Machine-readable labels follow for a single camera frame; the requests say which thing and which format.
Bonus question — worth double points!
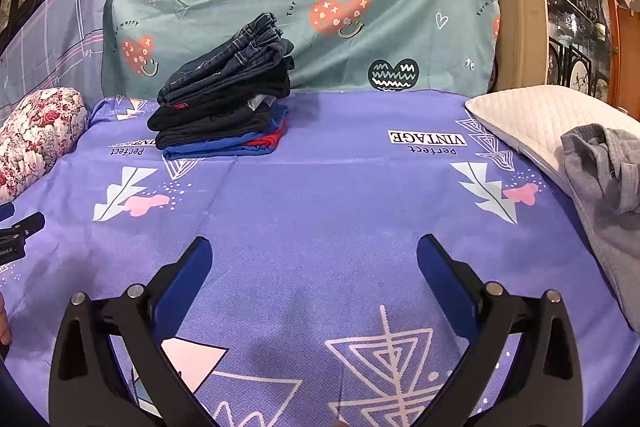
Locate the blue denim pants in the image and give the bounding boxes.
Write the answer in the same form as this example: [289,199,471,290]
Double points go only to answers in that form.
[157,12,296,106]

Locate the purple patterned bedsheet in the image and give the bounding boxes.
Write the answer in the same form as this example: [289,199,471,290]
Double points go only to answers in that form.
[0,89,640,427]

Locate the white quilted pillow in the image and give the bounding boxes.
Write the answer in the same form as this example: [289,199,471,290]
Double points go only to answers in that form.
[465,84,640,188]

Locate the blue folded garment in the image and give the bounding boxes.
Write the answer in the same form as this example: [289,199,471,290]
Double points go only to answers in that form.
[162,104,292,160]

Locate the red folded garment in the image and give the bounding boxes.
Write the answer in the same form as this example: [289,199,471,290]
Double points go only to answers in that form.
[244,119,289,148]

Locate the floral bolster pillow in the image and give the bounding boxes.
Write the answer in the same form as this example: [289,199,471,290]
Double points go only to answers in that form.
[0,87,91,204]

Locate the person's left hand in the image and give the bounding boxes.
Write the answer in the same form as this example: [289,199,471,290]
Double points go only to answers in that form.
[0,294,13,347]

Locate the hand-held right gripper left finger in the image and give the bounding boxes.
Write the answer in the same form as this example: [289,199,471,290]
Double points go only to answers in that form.
[47,236,221,427]

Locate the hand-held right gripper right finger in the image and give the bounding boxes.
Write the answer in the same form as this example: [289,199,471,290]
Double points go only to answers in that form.
[416,234,583,427]

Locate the black folded pants yellow label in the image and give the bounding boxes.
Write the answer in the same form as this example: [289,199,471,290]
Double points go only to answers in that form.
[147,57,295,132]

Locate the grey garment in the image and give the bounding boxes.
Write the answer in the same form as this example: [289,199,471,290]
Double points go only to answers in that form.
[560,124,640,334]

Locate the lavender striped sheet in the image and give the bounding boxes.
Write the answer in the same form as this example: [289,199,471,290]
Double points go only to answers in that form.
[0,0,120,128]

